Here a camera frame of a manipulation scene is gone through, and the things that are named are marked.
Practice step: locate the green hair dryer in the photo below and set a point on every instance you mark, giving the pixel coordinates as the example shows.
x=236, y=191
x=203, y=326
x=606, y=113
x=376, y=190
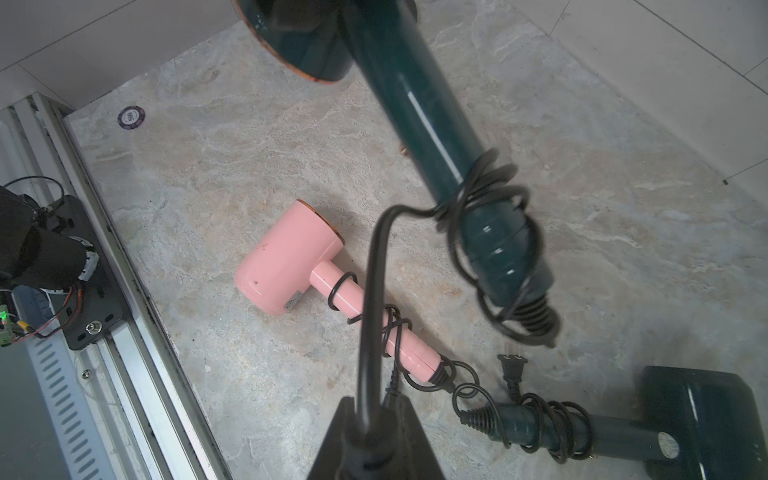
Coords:
x=695, y=424
x=493, y=243

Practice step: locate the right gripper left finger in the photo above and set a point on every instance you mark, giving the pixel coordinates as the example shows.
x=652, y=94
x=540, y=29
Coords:
x=332, y=460

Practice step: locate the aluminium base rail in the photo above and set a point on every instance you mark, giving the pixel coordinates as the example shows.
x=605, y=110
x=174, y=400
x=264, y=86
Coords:
x=90, y=386

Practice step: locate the pink hair dryer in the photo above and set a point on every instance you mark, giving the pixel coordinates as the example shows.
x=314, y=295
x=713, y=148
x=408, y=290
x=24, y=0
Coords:
x=296, y=254

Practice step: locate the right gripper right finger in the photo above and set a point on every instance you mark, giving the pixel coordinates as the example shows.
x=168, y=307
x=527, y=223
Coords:
x=416, y=456

